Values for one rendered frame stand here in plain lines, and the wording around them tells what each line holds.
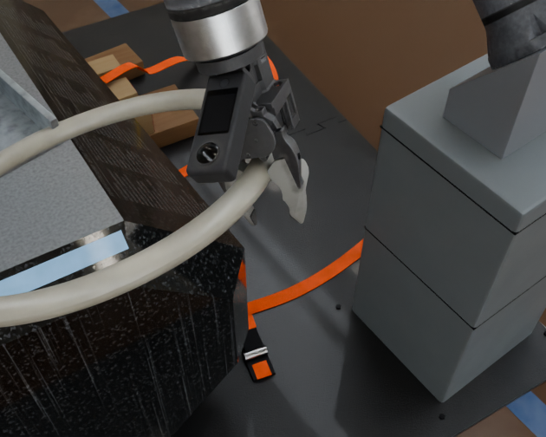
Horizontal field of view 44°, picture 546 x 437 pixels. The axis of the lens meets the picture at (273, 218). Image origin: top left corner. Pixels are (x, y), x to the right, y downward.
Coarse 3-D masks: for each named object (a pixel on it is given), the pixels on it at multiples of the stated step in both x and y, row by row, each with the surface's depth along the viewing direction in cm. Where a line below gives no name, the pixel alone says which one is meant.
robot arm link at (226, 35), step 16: (256, 0) 65; (224, 16) 63; (240, 16) 64; (256, 16) 65; (176, 32) 66; (192, 32) 64; (208, 32) 64; (224, 32) 64; (240, 32) 64; (256, 32) 66; (192, 48) 66; (208, 48) 65; (224, 48) 65; (240, 48) 65
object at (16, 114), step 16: (0, 80) 109; (0, 96) 111; (16, 96) 107; (0, 112) 109; (16, 112) 109; (32, 112) 105; (48, 112) 102; (0, 128) 106; (16, 128) 106; (32, 128) 106; (0, 144) 104; (0, 176) 100
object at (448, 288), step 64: (384, 128) 156; (448, 128) 147; (384, 192) 168; (448, 192) 147; (512, 192) 135; (384, 256) 183; (448, 256) 158; (512, 256) 144; (384, 320) 200; (448, 320) 171; (512, 320) 182; (448, 384) 187
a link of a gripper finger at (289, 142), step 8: (280, 128) 71; (280, 136) 71; (288, 136) 71; (280, 144) 71; (288, 144) 71; (296, 144) 72; (272, 152) 72; (280, 152) 72; (288, 152) 71; (296, 152) 72; (288, 160) 72; (296, 160) 72; (296, 168) 72; (296, 176) 73; (296, 184) 74
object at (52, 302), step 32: (160, 96) 101; (192, 96) 98; (64, 128) 102; (96, 128) 104; (0, 160) 98; (256, 160) 75; (224, 192) 71; (256, 192) 72; (192, 224) 67; (224, 224) 68; (160, 256) 65; (64, 288) 64; (96, 288) 63; (128, 288) 64; (0, 320) 64; (32, 320) 64
